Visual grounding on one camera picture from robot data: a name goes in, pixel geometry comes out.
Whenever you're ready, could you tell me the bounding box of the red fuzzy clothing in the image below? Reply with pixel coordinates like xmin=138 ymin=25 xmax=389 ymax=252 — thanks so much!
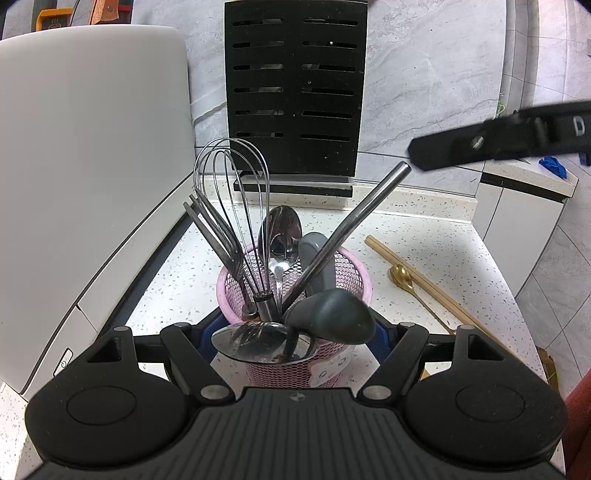
xmin=564 ymin=373 xmax=591 ymax=480

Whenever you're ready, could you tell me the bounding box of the orange kitchen tool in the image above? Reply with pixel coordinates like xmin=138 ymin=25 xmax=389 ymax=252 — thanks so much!
xmin=36 ymin=8 xmax=73 ymax=31

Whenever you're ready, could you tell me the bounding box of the wooden handled cleaver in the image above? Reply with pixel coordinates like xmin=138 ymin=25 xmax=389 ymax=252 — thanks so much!
xmin=89 ymin=0 xmax=121 ymax=24

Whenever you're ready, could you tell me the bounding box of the gold spoon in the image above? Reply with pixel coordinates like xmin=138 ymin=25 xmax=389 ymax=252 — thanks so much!
xmin=390 ymin=263 xmax=458 ymax=335

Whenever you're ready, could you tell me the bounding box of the brown cone-handled wooden tool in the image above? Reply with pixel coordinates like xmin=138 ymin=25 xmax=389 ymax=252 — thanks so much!
xmin=537 ymin=348 xmax=561 ymax=403

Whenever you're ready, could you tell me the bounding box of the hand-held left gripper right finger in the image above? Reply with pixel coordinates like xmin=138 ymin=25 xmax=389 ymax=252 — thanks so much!
xmin=358 ymin=316 xmax=507 ymax=402

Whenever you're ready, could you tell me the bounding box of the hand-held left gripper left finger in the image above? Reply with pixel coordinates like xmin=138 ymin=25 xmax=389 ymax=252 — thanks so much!
xmin=88 ymin=313 xmax=235 ymax=402

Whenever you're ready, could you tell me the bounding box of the black knife block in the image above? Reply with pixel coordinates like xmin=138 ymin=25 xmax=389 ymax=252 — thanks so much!
xmin=224 ymin=0 xmax=369 ymax=198

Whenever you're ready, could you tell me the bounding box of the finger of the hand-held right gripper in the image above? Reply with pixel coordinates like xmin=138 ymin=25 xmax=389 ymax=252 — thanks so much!
xmin=407 ymin=112 xmax=544 ymax=172

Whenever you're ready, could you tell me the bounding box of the metal whisk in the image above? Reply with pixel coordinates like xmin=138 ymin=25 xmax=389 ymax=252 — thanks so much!
xmin=193 ymin=137 xmax=278 ymax=322

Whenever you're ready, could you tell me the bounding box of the bent metal straw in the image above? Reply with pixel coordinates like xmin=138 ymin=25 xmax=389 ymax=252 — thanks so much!
xmin=281 ymin=161 xmax=413 ymax=311

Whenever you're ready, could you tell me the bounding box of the small metal spoon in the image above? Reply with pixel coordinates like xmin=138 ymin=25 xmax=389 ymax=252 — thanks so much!
xmin=269 ymin=234 xmax=293 ymax=320

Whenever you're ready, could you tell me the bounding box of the pink mesh utensil holder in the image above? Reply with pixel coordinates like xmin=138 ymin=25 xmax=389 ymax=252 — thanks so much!
xmin=217 ymin=242 xmax=374 ymax=388

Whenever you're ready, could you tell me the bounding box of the white knife sterilizer appliance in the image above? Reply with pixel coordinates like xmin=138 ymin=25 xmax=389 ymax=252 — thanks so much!
xmin=0 ymin=24 xmax=195 ymax=396

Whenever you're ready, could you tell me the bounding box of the white base cabinet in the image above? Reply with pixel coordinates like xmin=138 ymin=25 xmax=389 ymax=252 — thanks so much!
xmin=475 ymin=161 xmax=579 ymax=298

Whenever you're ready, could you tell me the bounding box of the blue cloth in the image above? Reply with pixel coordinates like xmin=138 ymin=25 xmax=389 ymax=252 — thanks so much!
xmin=537 ymin=156 xmax=569 ymax=179

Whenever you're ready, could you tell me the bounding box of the light grey handled peeler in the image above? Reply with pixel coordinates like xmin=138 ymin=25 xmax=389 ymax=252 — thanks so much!
xmin=298 ymin=233 xmax=341 ymax=299

